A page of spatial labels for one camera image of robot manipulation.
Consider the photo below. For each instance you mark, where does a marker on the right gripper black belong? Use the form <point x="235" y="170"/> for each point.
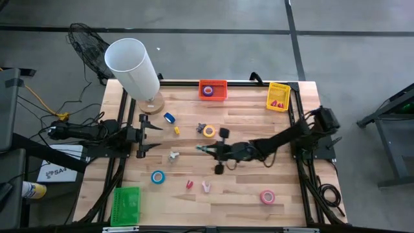
<point x="237" y="151"/>

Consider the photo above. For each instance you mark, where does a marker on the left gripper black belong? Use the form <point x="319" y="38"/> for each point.
<point x="142" y="136"/>

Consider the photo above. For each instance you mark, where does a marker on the teal staple remover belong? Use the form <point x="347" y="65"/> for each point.
<point x="200" y="148"/>

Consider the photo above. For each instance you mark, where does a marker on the yellow tape roll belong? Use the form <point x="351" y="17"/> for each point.
<point x="204" y="131"/>

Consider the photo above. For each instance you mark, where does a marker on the dark grey staple remover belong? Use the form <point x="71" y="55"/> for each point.
<point x="200" y="128"/>

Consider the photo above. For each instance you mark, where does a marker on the yellow mini stapler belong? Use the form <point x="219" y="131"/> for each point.
<point x="177" y="130"/>

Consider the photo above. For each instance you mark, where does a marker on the dark blue tape roll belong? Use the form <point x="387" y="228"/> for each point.
<point x="172" y="120"/>

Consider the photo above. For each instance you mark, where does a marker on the white staple remover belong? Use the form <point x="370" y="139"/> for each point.
<point x="173" y="156"/>

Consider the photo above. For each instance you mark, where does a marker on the light blue tape roll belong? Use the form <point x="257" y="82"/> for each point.
<point x="158" y="171"/>

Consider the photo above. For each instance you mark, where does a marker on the pink staple remover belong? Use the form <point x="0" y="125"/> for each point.
<point x="206" y="187"/>

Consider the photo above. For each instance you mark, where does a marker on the red mini stapler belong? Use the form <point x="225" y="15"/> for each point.
<point x="275" y="104"/>
<point x="189" y="184"/>

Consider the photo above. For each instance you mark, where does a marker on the orange plastic basket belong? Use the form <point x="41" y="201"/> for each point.
<point x="221" y="94"/>

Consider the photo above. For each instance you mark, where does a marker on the purple tape roll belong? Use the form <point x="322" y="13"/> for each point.
<point x="204" y="91"/>

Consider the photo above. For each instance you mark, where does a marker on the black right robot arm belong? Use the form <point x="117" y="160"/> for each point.
<point x="281" y="139"/>

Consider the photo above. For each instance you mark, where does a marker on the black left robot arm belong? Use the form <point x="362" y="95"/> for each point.
<point x="82" y="131"/>

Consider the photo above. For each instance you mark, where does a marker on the pink tape roll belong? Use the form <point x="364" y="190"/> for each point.
<point x="261" y="197"/>

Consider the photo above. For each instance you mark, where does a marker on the white lamp with wooden base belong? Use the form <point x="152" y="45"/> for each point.
<point x="132" y="68"/>

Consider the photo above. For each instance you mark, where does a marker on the green plastic basket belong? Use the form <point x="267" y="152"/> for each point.
<point x="126" y="207"/>

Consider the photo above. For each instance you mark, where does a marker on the yellow plastic basket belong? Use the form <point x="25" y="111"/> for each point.
<point x="278" y="92"/>

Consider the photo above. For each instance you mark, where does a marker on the white printed box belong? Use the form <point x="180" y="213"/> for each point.
<point x="58" y="168"/>

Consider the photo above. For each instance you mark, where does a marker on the black diagonal beam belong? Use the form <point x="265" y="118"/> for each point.
<point x="48" y="152"/>

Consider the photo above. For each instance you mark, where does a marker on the black floor fan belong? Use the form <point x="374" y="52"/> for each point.
<point x="90" y="48"/>

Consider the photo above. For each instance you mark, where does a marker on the white and yellow bottle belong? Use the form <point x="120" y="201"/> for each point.
<point x="34" y="190"/>

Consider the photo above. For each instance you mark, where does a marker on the dark grey case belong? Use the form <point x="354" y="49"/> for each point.
<point x="8" y="113"/>
<point x="11" y="174"/>

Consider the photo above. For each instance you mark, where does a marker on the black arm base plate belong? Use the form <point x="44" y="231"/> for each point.
<point x="323" y="152"/>
<point x="103" y="152"/>

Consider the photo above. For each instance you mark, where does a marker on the black aluminium table frame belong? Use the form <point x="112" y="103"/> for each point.
<point x="181" y="83"/>

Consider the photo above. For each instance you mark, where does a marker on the silver frame bracket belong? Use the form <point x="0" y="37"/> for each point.
<point x="300" y="230"/>
<point x="119" y="229"/>

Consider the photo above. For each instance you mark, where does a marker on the black side table frame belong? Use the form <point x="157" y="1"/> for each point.
<point x="401" y="161"/>

